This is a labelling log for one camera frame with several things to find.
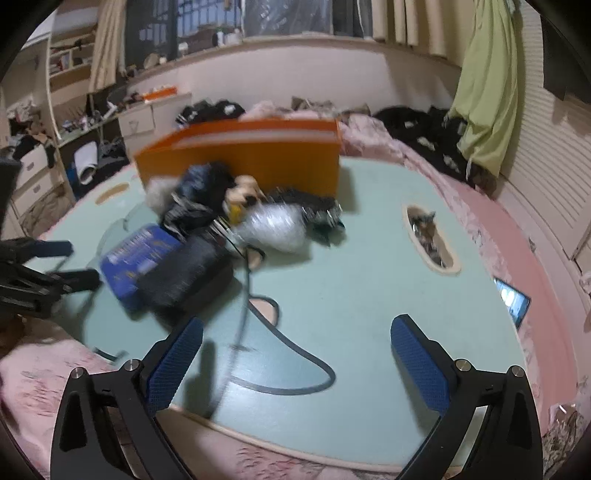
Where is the small orange box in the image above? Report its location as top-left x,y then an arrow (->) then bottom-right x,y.
141,85 -> 178,103

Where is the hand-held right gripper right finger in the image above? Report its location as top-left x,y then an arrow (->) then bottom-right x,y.
390,314 -> 544,480

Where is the wooden shelf unit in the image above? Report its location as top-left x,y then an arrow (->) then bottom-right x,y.
44,28 -> 100,139

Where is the black satin lace cloth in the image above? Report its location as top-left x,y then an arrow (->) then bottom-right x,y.
161,161 -> 236,232

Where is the black hanging garment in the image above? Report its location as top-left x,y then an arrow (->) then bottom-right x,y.
542,28 -> 591,102

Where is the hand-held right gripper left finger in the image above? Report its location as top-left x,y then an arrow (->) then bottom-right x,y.
50,316 -> 205,480

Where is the pink fluffy blanket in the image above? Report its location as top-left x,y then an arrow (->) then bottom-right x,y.
0,323 -> 153,480

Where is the green cartoon printed desktop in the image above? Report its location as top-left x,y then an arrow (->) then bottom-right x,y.
39,154 -> 529,464

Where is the white dresser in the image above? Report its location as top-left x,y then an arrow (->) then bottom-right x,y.
9,138 -> 77,227

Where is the white drawer cabinet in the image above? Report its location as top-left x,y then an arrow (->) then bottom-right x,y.
117,92 -> 194,148

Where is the black cable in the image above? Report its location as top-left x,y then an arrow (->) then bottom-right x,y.
208,219 -> 266,418

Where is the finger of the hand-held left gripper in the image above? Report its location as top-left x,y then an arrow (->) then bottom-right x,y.
0,237 -> 75,274
0,268 -> 102,319

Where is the black pouch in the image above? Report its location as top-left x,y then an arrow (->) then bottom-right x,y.
139,231 -> 234,312

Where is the white fur pom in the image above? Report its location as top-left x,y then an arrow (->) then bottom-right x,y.
145,178 -> 178,217

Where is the black striped clothes pile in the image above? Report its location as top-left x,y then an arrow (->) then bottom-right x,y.
175,99 -> 246,127

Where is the orange cardboard box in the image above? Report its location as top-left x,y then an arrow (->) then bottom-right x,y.
134,117 -> 345,199

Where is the light green hanging cloth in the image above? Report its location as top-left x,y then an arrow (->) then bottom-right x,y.
450,0 -> 520,178

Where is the smartphone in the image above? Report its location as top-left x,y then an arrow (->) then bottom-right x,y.
493,276 -> 532,329

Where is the clear plastic bag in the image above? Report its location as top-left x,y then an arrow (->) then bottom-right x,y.
238,203 -> 308,254

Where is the beige crumpled blanket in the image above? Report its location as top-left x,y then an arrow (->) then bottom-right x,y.
291,96 -> 372,118

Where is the small beige toy figure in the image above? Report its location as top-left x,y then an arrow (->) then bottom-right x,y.
224,175 -> 266,208

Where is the pile of small metal trinkets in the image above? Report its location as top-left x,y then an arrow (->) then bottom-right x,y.
409,210 -> 448,268

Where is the beige curtain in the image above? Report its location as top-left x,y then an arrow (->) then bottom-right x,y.
88,0 -> 127,93
372,0 -> 465,61

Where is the blue printed box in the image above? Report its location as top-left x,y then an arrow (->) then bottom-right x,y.
99,224 -> 183,312

